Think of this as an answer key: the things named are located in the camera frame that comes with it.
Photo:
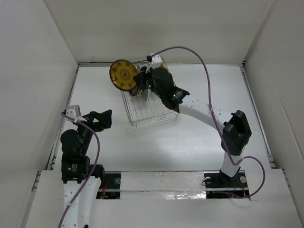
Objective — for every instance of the yellow brown patterned plate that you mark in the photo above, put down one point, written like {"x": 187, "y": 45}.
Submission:
{"x": 121, "y": 74}

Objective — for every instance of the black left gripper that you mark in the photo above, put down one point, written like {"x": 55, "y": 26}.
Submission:
{"x": 103, "y": 119}

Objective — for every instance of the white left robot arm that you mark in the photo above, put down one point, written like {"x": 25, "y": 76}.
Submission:
{"x": 81, "y": 178}

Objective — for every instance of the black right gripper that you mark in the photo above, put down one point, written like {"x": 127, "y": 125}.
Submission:
{"x": 141, "y": 78}

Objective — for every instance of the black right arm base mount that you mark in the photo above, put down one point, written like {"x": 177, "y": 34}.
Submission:
{"x": 219, "y": 186}

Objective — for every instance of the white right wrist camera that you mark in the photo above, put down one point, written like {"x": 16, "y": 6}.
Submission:
{"x": 154, "y": 62}

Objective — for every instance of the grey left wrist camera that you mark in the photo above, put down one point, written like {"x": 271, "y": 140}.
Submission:
{"x": 72, "y": 111}

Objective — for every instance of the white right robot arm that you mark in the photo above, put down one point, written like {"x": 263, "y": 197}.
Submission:
{"x": 233, "y": 128}

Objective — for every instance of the metal wire dish rack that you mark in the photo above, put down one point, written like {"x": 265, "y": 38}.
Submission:
{"x": 143, "y": 114}

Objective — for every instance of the light green rectangular dish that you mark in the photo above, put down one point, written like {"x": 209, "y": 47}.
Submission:
{"x": 145, "y": 94}

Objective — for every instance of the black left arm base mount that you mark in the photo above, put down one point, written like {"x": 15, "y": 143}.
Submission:
{"x": 110, "y": 188}

